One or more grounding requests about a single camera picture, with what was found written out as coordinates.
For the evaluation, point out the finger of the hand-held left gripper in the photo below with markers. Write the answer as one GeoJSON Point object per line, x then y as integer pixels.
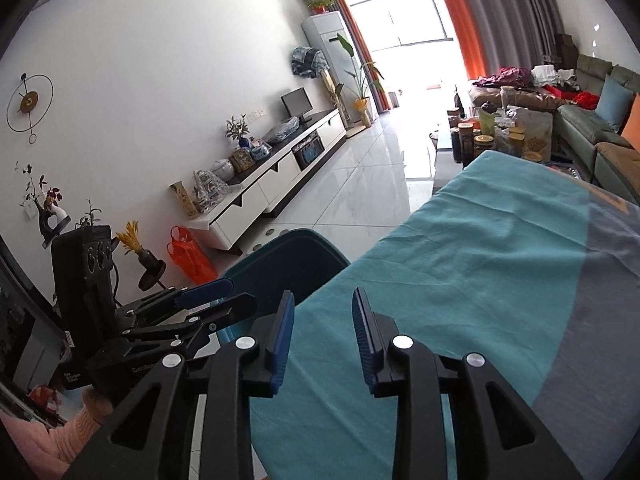
{"type": "Point", "coordinates": [205, 292]}
{"type": "Point", "coordinates": [230, 310]}

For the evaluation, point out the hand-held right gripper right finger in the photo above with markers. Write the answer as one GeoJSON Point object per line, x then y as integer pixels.
{"type": "Point", "coordinates": [365, 345]}

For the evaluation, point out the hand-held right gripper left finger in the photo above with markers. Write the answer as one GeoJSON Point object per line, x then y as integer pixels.
{"type": "Point", "coordinates": [277, 350]}

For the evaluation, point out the teal plastic bin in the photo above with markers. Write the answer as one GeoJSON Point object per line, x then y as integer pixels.
{"type": "Point", "coordinates": [290, 260]}

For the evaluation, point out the person's left forearm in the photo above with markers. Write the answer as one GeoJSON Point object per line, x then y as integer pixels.
{"type": "Point", "coordinates": [55, 440]}

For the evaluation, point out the orange plastic bag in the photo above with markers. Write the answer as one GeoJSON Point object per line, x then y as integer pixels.
{"type": "Point", "coordinates": [192, 260]}

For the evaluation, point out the black plant stand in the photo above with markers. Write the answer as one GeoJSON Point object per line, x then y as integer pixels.
{"type": "Point", "coordinates": [152, 275]}

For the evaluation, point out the wheat stalks in black vase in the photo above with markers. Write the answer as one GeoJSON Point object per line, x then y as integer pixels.
{"type": "Point", "coordinates": [137, 250]}

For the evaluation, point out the small plant in blue pot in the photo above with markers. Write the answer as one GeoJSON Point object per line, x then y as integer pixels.
{"type": "Point", "coordinates": [89, 217]}

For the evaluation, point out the black and white flower vase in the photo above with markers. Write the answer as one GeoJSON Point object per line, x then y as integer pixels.
{"type": "Point", "coordinates": [50, 215]}

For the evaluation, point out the white bathroom scale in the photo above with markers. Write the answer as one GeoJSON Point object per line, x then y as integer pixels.
{"type": "Point", "coordinates": [265, 239]}

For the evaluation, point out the gold gift box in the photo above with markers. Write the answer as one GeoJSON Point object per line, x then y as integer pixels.
{"type": "Point", "coordinates": [184, 200]}

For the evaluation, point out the glass ship model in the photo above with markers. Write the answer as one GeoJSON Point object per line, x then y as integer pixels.
{"type": "Point", "coordinates": [210, 190]}

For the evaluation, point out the white ceramic jar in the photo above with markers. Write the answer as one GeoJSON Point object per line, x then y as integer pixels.
{"type": "Point", "coordinates": [224, 169]}

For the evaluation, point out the printed teal tablecloth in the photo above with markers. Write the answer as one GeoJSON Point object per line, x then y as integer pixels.
{"type": "Point", "coordinates": [475, 270]}

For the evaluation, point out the white and black TV cabinet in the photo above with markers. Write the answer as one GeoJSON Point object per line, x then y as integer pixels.
{"type": "Point", "coordinates": [280, 175]}

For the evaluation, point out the blue and white porcelain bowl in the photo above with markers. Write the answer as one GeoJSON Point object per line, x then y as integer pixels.
{"type": "Point", "coordinates": [260, 150]}

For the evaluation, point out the bonsai in blue vase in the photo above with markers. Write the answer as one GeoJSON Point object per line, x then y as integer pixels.
{"type": "Point", "coordinates": [237, 130]}

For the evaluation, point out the clear plastic bag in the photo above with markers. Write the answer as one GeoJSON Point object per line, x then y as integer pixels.
{"type": "Point", "coordinates": [280, 131]}

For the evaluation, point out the black monitor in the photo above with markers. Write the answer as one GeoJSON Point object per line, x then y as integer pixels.
{"type": "Point", "coordinates": [296, 102]}

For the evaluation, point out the group of jars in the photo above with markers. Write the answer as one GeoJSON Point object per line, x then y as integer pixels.
{"type": "Point", "coordinates": [470, 135]}

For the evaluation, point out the small floor bin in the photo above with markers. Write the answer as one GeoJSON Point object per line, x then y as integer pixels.
{"type": "Point", "coordinates": [393, 100]}

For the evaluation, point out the cloth-covered standing fan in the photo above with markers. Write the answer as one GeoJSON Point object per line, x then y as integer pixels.
{"type": "Point", "coordinates": [307, 62]}

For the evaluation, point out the tall leafy potted plant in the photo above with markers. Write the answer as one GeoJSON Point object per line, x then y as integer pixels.
{"type": "Point", "coordinates": [362, 80]}

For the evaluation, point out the white standing air conditioner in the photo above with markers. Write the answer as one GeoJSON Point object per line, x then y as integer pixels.
{"type": "Point", "coordinates": [330, 40]}

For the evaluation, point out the orange and grey curtain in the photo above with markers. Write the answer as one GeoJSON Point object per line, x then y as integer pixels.
{"type": "Point", "coordinates": [500, 10]}
{"type": "Point", "coordinates": [360, 45]}

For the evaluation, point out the brown ottoman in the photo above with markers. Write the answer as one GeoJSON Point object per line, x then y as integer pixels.
{"type": "Point", "coordinates": [535, 100]}

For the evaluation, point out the maroon clothes pile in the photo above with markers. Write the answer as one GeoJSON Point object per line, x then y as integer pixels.
{"type": "Point", "coordinates": [502, 77]}

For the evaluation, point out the potted plant in red pot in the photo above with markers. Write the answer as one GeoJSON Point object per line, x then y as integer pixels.
{"type": "Point", "coordinates": [320, 6]}

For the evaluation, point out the green sofa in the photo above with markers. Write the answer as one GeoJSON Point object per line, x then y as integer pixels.
{"type": "Point", "coordinates": [580, 120]}

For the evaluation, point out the brown seat pad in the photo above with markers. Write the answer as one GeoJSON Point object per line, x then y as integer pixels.
{"type": "Point", "coordinates": [620, 157]}

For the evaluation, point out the white clothes pile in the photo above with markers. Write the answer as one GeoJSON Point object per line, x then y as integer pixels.
{"type": "Point", "coordinates": [550, 75]}

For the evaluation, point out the red cloth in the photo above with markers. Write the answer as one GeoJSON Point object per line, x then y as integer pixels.
{"type": "Point", "coordinates": [582, 97]}

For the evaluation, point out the large window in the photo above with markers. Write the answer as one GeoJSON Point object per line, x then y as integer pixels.
{"type": "Point", "coordinates": [400, 5]}

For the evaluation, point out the orange cushion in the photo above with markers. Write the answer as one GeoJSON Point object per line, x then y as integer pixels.
{"type": "Point", "coordinates": [632, 130]}

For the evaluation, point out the blue cushion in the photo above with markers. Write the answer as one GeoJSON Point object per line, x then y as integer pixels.
{"type": "Point", "coordinates": [615, 102]}

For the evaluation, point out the brown cardboard boxes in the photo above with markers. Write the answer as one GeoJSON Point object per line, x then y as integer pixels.
{"type": "Point", "coordinates": [567, 50]}

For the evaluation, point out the gold picture frame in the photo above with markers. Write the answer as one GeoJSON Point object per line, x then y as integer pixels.
{"type": "Point", "coordinates": [241, 161]}

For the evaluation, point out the white wall sockets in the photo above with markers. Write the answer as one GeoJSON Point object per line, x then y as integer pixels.
{"type": "Point", "coordinates": [256, 113]}

